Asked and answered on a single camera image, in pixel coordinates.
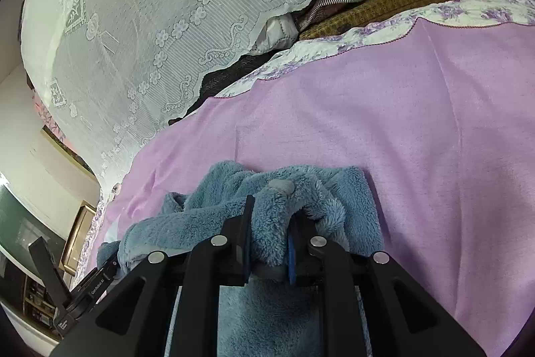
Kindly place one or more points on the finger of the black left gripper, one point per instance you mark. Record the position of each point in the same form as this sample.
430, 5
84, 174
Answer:
49, 274

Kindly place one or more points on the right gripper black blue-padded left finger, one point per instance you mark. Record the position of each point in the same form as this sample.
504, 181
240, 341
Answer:
168, 305

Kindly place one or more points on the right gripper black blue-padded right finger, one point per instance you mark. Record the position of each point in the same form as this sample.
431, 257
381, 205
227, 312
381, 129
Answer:
369, 305

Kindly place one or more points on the blue fleece garment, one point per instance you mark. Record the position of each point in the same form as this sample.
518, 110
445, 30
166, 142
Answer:
267, 316

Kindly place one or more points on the pink patterned cloth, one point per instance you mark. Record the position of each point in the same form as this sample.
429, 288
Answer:
52, 129

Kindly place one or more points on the purple bed sheet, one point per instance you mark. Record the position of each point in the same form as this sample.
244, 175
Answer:
443, 122

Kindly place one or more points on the white lace cover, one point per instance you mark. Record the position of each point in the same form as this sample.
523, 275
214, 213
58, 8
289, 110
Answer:
114, 72

